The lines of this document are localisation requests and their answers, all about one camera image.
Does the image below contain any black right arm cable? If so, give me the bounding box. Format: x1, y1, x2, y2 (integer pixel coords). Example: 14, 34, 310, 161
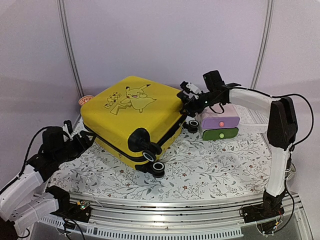
210, 93, 315, 236

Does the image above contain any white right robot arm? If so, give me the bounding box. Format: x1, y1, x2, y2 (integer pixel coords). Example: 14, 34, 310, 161
177, 70, 298, 198

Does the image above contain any pink purple drawer box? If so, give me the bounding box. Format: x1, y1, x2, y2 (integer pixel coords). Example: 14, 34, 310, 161
195, 103, 240, 130

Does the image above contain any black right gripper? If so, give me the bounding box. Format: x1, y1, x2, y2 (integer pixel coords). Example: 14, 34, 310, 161
178, 90, 220, 118

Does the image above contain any red patterned cup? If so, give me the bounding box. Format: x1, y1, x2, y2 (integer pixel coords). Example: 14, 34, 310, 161
78, 95, 94, 106

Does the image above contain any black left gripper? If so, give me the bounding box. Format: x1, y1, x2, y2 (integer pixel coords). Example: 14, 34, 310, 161
54, 130, 97, 165

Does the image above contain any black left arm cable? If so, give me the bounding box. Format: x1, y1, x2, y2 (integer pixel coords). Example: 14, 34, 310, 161
0, 126, 56, 196

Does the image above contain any white plastic basket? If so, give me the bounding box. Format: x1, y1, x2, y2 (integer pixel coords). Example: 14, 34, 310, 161
235, 105, 269, 134

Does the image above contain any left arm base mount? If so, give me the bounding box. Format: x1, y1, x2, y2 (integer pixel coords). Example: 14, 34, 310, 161
51, 200, 92, 223

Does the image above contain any floral table mat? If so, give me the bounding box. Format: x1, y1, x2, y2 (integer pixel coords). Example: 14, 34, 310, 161
49, 129, 284, 202

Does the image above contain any yellow Pikachu suitcase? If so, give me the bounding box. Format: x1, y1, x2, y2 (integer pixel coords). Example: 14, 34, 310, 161
80, 76, 187, 178

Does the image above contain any green drawer box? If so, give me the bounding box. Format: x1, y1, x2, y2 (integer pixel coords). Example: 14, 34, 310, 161
202, 127, 239, 141

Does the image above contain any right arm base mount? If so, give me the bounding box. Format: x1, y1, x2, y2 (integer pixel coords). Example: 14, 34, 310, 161
239, 189, 295, 223

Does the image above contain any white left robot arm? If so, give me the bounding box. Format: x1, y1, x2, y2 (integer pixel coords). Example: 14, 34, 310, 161
0, 120, 97, 240

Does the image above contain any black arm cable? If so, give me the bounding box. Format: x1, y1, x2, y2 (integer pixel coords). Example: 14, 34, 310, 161
210, 93, 315, 236
0, 126, 56, 196

